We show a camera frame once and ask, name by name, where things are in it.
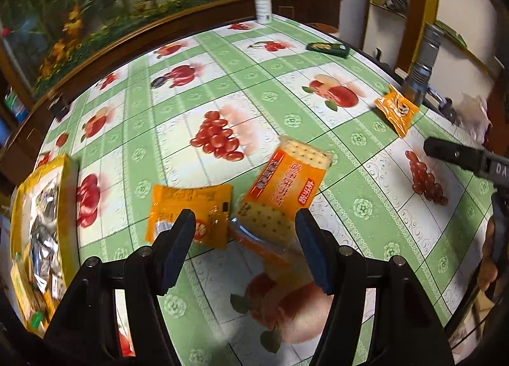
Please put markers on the small orange snack packet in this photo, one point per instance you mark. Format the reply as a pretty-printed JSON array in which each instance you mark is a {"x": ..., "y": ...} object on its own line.
[{"x": 395, "y": 109}]

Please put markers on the white plastic bag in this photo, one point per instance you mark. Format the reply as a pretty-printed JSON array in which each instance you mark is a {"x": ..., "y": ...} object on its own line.
[{"x": 475, "y": 115}]

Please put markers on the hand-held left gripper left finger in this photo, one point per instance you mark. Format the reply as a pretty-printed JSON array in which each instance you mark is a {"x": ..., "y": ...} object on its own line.
[{"x": 175, "y": 250}]

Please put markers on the green black case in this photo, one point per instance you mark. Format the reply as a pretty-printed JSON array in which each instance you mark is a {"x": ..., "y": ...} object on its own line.
[{"x": 328, "y": 49}]

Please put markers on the orange cracker packet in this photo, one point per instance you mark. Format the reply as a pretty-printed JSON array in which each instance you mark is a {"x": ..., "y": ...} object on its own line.
[{"x": 278, "y": 191}]

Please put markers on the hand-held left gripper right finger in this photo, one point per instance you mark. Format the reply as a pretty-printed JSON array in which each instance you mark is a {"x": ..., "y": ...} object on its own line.
[{"x": 314, "y": 250}]

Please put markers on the white bin with orange lid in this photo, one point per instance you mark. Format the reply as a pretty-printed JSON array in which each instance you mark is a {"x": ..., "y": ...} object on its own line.
[{"x": 323, "y": 28}]

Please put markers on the fruit print tablecloth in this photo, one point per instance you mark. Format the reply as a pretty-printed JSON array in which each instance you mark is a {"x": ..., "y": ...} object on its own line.
[{"x": 278, "y": 103}]

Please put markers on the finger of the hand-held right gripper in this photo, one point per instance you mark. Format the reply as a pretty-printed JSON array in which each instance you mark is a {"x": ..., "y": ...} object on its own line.
[{"x": 453, "y": 151}]

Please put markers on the yellow cardboard tray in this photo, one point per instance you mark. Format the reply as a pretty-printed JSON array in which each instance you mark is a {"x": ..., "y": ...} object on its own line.
[{"x": 66, "y": 191}]

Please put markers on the dark glass bottle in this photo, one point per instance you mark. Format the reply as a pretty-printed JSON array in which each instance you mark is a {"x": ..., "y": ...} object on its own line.
[{"x": 59, "y": 107}]

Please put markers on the glass flower display case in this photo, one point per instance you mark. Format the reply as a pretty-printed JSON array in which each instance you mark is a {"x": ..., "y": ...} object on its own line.
[{"x": 99, "y": 0}]

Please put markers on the blue green plastic bottle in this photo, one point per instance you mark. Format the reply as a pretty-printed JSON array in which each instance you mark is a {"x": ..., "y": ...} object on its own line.
[{"x": 16, "y": 107}]

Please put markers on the person's right hand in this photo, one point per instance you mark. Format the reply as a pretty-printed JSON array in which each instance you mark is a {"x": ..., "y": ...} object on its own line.
[{"x": 487, "y": 266}]

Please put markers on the orange yellow snack packet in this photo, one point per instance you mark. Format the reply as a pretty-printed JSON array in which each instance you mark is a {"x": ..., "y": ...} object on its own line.
[{"x": 179, "y": 199}]

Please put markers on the grey metal cylinder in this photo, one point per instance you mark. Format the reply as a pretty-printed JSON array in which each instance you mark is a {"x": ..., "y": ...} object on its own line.
[{"x": 421, "y": 67}]

